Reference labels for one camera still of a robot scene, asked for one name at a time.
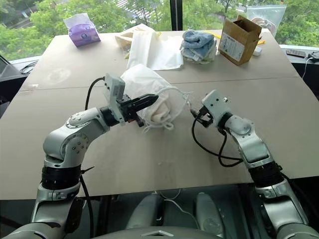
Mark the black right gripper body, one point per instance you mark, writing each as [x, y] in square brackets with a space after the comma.
[206, 119]

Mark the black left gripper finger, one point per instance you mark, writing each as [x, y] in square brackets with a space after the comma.
[144, 105]
[145, 97]

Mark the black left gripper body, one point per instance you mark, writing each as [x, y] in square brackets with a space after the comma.
[127, 109]

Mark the cream towel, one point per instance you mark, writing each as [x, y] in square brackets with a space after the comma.
[162, 110]

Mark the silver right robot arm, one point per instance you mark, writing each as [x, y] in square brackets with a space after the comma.
[251, 144]

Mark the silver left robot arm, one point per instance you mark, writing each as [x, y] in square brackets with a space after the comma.
[74, 139]

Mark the cream fabric bag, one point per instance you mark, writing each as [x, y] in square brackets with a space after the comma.
[124, 37]

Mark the clear zip plastic bag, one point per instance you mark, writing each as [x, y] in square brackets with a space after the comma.
[268, 16]

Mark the stack of white bags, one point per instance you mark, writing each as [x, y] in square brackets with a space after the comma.
[154, 51]

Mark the stack of blue towels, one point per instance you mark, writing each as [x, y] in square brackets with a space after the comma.
[198, 47]

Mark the yellow strip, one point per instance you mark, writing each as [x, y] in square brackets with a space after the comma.
[215, 35]

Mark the open cardboard box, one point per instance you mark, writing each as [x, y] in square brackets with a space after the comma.
[239, 41]

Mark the small white object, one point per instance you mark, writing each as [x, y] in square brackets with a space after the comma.
[258, 51]

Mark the purple tissue pack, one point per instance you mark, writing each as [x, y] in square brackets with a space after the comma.
[83, 32]

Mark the dark rounded robot leg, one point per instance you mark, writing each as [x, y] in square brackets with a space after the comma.
[144, 211]
[209, 211]

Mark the black remote control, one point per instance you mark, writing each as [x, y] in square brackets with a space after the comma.
[295, 53]

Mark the silver robot torso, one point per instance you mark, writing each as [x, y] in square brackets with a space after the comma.
[159, 233]

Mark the dark monitor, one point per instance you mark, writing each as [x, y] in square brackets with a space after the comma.
[6, 69]

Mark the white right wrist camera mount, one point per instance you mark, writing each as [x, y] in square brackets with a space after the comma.
[215, 105]

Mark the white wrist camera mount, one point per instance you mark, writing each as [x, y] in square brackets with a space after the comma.
[215, 105]
[114, 89]

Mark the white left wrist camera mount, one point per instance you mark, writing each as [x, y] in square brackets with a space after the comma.
[114, 89]

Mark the black window frame post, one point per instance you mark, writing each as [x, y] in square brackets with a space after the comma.
[177, 15]

